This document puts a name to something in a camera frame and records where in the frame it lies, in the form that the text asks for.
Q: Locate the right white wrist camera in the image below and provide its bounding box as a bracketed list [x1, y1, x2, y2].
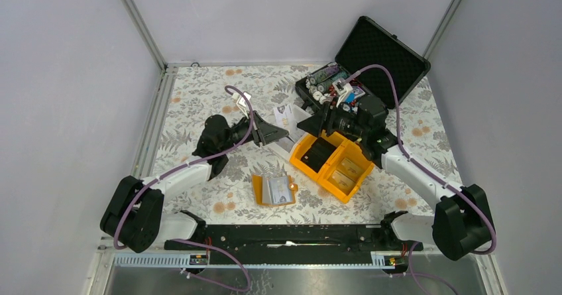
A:
[332, 79, 353, 106]

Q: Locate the black VIP card stack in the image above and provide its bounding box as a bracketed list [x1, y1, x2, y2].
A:
[300, 138, 337, 173]

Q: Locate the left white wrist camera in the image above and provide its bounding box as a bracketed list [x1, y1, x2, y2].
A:
[233, 92, 252, 113]

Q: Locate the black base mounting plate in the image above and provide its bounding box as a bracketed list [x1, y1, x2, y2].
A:
[164, 224, 423, 268]

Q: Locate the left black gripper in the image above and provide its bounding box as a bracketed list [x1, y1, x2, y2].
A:
[219, 110, 288, 152]

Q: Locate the clear plastic card bin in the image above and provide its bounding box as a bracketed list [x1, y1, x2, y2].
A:
[267, 104, 311, 161]

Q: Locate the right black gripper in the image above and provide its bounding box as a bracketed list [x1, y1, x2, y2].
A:
[297, 97, 368, 139]

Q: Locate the aluminium frame rail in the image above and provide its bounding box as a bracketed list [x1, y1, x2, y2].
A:
[123, 64, 178, 180]

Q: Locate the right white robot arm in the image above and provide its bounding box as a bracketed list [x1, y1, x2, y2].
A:
[297, 96, 497, 261]

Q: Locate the black poker chip case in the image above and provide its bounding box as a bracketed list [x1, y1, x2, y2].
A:
[295, 16, 431, 111]

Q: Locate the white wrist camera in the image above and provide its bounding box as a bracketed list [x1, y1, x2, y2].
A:
[233, 92, 252, 113]
[332, 79, 353, 106]

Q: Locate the yellow divided plastic bin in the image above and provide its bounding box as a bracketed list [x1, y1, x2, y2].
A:
[290, 133, 375, 204]

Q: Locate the white VIP card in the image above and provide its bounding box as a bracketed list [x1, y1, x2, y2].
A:
[273, 105, 296, 130]
[268, 176, 295, 206]

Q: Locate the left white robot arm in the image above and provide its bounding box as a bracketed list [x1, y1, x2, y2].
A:
[99, 112, 289, 253]

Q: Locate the orange card holder wallet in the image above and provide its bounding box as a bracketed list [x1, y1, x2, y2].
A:
[252, 175, 298, 207]

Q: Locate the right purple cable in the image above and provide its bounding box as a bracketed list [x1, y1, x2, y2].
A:
[342, 64, 499, 295]

